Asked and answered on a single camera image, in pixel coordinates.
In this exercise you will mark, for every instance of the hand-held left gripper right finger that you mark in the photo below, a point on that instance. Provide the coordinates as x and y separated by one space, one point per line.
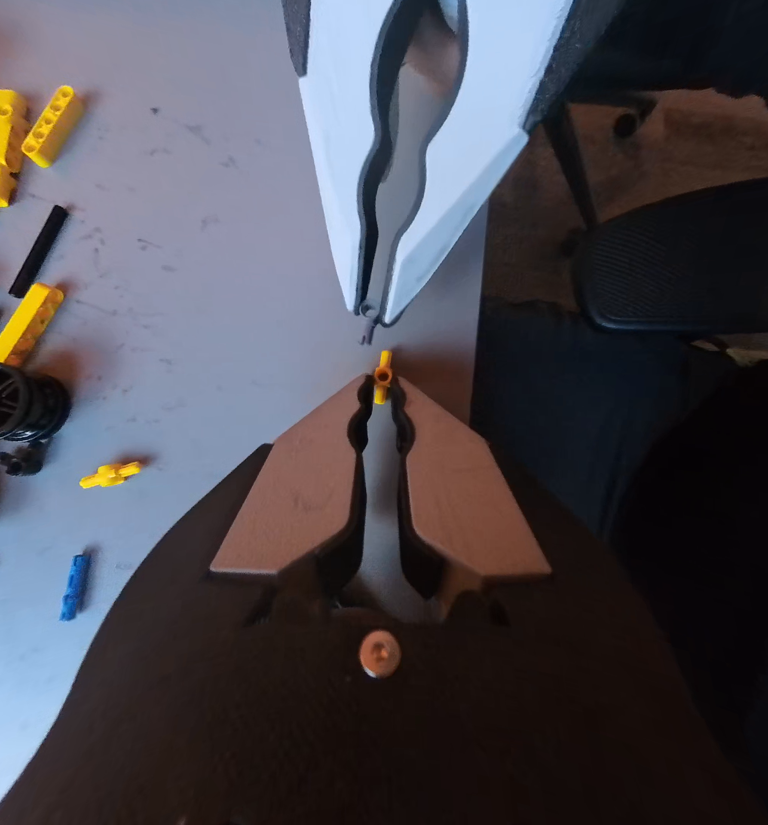
474 503

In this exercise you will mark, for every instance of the blue toy pin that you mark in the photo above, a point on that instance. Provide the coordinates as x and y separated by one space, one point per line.
74 586

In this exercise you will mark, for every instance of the black angled toy connector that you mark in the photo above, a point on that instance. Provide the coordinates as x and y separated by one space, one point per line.
23 461

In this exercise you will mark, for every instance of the yellow toy connector pin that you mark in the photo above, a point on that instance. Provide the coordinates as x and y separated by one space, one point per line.
110 475
382 377

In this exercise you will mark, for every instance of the pile of toy brick parts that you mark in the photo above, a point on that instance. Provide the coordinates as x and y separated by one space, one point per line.
10 335

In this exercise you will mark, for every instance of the grey desk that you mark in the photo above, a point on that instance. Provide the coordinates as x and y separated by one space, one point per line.
216 258

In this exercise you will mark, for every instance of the black spoked toy wheel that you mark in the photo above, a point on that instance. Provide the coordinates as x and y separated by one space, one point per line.
10 399

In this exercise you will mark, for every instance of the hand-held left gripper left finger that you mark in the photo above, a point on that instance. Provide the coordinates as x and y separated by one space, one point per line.
293 503

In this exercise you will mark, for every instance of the short yellow toy beam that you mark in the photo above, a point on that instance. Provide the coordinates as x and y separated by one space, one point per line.
52 126

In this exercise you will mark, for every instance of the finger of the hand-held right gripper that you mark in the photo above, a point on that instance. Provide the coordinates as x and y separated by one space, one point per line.
474 142
332 148

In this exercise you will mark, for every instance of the black toy axle rod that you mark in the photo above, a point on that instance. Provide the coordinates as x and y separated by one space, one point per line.
39 251

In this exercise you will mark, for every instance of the person's dark pants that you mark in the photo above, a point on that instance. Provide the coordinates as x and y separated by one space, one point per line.
551 419

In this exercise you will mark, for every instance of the dark grey toy pin connector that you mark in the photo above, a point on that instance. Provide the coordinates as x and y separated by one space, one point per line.
368 332

